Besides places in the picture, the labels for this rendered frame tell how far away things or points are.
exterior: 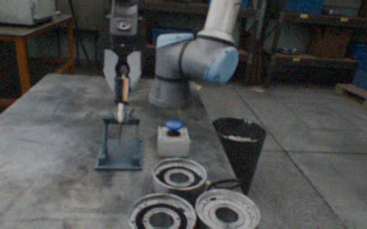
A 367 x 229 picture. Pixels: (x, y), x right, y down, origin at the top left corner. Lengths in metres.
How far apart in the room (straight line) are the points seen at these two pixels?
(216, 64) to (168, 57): 0.17
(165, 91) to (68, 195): 0.51
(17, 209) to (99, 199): 0.13
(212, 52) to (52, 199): 0.56
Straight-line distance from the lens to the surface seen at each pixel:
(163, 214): 0.52
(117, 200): 0.58
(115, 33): 0.53
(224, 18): 0.91
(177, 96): 0.98
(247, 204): 0.56
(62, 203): 0.59
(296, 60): 4.37
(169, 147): 0.70
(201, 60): 0.89
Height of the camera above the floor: 1.16
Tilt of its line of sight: 23 degrees down
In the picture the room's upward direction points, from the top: 5 degrees clockwise
